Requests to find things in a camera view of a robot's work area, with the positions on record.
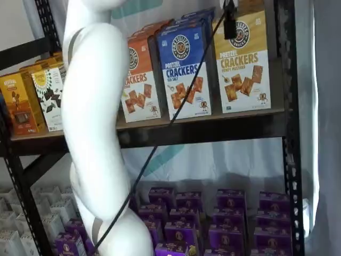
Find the tan wooden shelf board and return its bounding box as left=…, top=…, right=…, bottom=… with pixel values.
left=10, top=106, right=293, bottom=142

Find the mustard yellow snack box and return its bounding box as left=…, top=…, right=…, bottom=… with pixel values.
left=19, top=60, right=58, bottom=75

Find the purple Annie's box maroon label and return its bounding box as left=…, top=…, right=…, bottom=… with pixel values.
left=208, top=225, right=245, bottom=253
left=216, top=188, right=246, bottom=211
left=204, top=249, right=248, bottom=256
left=213, top=207, right=245, bottom=230

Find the brown orange snack box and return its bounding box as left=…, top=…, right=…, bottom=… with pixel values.
left=0, top=72, right=45, bottom=135

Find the yellow white pretzel cracker box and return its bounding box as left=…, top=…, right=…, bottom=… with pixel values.
left=212, top=10, right=272, bottom=114

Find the purple Annie's box teal label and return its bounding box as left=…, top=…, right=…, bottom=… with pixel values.
left=256, top=210, right=291, bottom=233
left=258, top=191, right=290, bottom=214
left=250, top=249, right=291, bottom=256
left=253, top=228, right=291, bottom=253

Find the blue white pretzel cracker box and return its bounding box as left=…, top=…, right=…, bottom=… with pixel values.
left=163, top=16, right=214, bottom=30
left=181, top=6, right=216, bottom=21
left=156, top=23, right=213, bottom=121

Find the orange white pretzel cracker box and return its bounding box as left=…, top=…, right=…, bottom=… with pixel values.
left=120, top=36, right=163, bottom=123
left=141, top=19, right=175, bottom=30
left=127, top=25, right=171, bottom=41

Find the thin black cable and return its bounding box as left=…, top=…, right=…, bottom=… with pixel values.
left=94, top=5, right=230, bottom=249

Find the white box black diamond pattern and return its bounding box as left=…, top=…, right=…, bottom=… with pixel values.
left=31, top=67, right=65, bottom=133

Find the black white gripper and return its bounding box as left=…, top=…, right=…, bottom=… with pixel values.
left=218, top=0, right=238, bottom=41

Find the black metal shelving rack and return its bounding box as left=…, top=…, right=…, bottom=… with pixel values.
left=0, top=0, right=306, bottom=256

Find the white grey carton box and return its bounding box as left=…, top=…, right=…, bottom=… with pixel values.
left=10, top=212, right=30, bottom=234
left=33, top=186, right=64, bottom=205
left=39, top=213, right=67, bottom=242
left=0, top=188, right=18, bottom=211
left=49, top=198, right=79, bottom=223
left=0, top=230, right=26, bottom=256

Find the white fabric curtain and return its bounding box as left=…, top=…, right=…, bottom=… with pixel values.
left=294, top=0, right=341, bottom=256

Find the purple Annie's box orange label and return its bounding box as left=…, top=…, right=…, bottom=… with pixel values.
left=164, top=221, right=197, bottom=245
left=138, top=204, right=167, bottom=227
left=148, top=186, right=175, bottom=211
left=169, top=207, right=200, bottom=227
left=155, top=242, right=198, bottom=256
left=145, top=218, right=164, bottom=243
left=175, top=191, right=202, bottom=214

